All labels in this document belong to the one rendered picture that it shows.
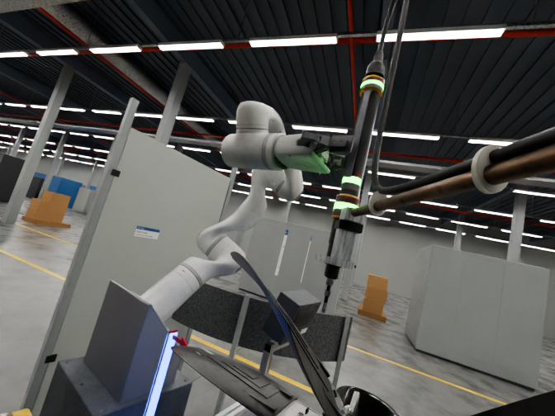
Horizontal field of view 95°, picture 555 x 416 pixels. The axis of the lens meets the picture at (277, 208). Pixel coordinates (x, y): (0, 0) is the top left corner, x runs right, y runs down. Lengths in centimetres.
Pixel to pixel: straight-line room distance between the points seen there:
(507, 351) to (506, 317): 61
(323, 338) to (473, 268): 473
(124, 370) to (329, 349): 198
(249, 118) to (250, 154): 8
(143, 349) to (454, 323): 627
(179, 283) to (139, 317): 18
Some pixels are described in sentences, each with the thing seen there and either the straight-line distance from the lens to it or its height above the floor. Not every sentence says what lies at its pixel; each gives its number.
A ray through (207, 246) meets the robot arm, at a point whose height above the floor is 137.
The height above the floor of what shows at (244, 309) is 86.
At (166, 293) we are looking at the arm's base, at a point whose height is 120.
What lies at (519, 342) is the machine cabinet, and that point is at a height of 76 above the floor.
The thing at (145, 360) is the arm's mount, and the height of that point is 103.
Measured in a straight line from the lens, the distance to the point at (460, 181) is 23.
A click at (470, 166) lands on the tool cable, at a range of 24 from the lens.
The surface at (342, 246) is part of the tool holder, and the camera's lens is 44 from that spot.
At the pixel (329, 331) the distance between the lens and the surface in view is 258.
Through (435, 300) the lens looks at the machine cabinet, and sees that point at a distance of 659.
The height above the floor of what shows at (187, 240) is 127.
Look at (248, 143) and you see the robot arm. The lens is 60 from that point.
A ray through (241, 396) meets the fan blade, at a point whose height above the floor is 119.
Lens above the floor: 146
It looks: 8 degrees up
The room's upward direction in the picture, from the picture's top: 14 degrees clockwise
